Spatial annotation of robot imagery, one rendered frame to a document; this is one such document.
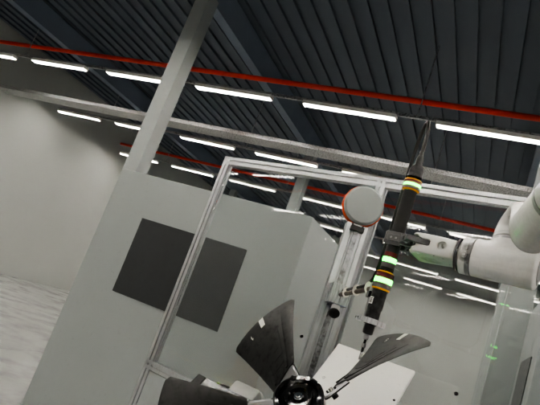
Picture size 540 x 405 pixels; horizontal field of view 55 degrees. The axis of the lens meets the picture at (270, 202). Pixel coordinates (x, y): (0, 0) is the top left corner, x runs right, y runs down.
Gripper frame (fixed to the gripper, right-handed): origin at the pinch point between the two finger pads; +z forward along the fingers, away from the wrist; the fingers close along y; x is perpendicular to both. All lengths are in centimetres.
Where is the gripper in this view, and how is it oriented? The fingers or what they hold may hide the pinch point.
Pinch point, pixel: (395, 240)
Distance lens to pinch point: 129.3
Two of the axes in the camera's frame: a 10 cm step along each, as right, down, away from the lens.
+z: -7.9, -1.6, 5.9
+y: 5.1, 3.6, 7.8
